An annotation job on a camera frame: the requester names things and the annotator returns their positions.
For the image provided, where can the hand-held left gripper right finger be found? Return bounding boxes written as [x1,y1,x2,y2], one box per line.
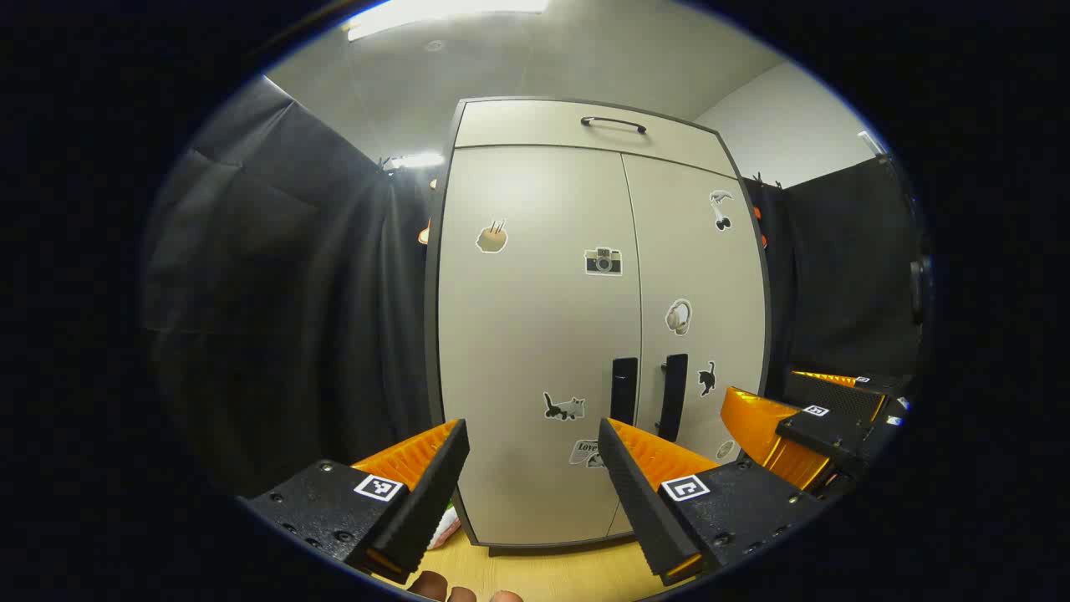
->
[597,416,828,588]

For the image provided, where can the grey double-door shoe cabinet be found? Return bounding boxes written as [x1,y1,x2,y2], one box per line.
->
[425,96,774,557]

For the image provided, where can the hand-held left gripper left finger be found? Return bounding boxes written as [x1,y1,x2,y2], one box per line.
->
[241,418,471,586]

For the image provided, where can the long ceiling light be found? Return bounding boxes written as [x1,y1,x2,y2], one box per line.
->
[343,0,551,43]

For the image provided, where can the grey cabinet door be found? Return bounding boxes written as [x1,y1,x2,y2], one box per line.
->
[609,153,768,538]
[436,144,643,546]

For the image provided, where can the watermelon pattern item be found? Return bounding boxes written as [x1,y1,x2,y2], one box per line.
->
[426,502,462,551]

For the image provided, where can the black backdrop cloth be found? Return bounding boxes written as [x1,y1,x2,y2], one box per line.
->
[742,155,920,402]
[144,75,436,498]

